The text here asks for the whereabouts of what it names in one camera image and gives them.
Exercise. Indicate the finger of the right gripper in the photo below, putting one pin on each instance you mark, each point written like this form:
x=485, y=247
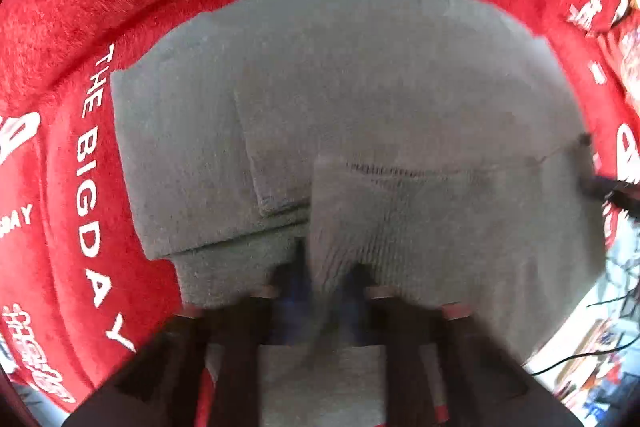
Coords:
x=621, y=194

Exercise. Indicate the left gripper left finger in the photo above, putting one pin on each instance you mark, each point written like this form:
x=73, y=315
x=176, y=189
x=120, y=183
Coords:
x=160, y=385

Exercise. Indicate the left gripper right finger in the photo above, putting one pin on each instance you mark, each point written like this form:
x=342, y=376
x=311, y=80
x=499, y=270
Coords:
x=441, y=366

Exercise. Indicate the grey knit sweater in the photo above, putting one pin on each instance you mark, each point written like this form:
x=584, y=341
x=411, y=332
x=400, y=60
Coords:
x=438, y=142

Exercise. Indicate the red printed bed blanket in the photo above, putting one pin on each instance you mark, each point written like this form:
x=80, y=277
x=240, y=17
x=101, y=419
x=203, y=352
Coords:
x=79, y=297

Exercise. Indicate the red patterned pillow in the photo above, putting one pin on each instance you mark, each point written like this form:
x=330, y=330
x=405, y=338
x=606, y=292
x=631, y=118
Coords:
x=620, y=48

